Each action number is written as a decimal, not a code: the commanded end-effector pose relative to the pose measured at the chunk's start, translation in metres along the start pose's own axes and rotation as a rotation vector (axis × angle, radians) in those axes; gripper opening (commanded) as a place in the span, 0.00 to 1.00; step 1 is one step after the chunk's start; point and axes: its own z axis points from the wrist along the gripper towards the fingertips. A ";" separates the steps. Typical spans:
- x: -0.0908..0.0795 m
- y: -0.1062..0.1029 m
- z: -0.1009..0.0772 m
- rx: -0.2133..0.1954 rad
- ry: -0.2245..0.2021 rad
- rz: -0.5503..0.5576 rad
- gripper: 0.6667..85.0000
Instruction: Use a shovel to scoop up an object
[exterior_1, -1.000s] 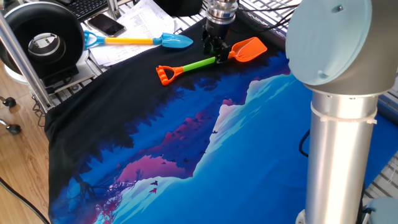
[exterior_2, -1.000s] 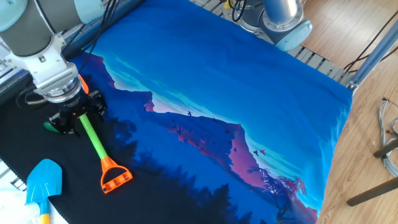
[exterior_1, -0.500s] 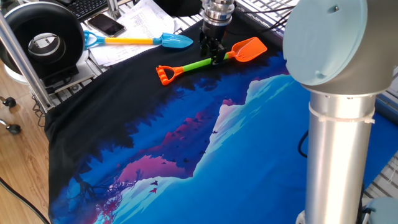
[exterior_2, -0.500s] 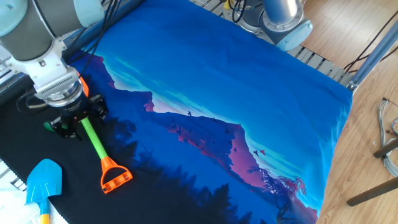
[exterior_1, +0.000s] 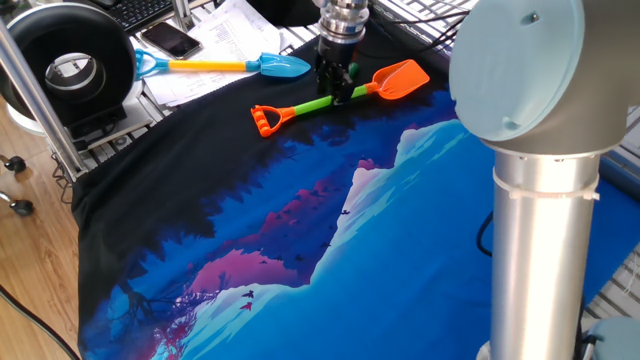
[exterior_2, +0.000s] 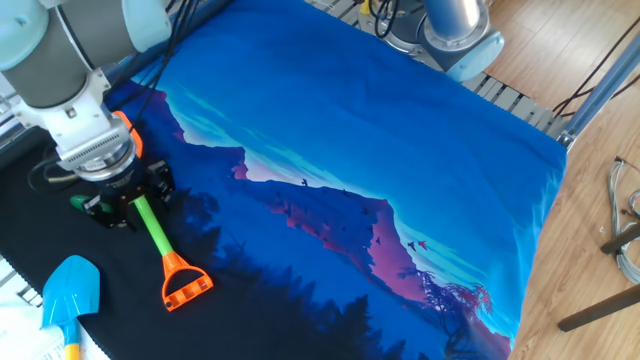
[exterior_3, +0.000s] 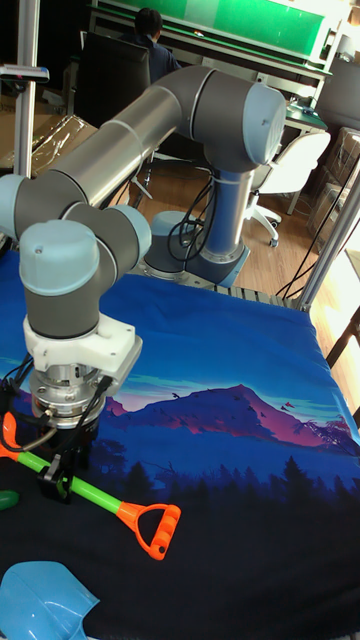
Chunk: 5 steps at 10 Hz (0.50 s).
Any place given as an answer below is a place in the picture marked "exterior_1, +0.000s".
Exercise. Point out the white round base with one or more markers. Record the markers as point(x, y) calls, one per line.
point(25, 125)

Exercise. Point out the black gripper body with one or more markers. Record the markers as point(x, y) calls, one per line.
point(336, 52)

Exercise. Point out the black smartphone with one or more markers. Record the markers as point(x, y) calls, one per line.
point(171, 40)

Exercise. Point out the black rounded object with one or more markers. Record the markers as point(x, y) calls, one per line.
point(285, 12)

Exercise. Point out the blue shovel with yellow shaft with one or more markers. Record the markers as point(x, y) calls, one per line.
point(210, 65)

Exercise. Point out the white printed papers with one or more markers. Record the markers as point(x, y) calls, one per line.
point(225, 35)

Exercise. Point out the black keyboard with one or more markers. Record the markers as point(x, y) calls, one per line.
point(140, 14)

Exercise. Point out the silver metal stand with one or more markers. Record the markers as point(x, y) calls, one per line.
point(182, 12)

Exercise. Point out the orange shovel with green shaft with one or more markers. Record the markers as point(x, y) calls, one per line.
point(400, 80)

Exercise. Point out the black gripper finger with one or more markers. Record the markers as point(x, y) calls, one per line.
point(345, 85)
point(324, 77)

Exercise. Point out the mountain landscape printed cloth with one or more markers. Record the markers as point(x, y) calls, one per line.
point(400, 240)

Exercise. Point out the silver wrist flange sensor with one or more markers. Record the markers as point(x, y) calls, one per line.
point(344, 20)

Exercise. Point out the black chair caster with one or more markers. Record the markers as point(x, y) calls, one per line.
point(22, 206)

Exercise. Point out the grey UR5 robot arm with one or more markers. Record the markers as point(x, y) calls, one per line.
point(545, 225)

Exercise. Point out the aluminium frame post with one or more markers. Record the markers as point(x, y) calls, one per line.
point(35, 100)

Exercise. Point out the black round duct fan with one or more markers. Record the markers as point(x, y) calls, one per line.
point(30, 45)

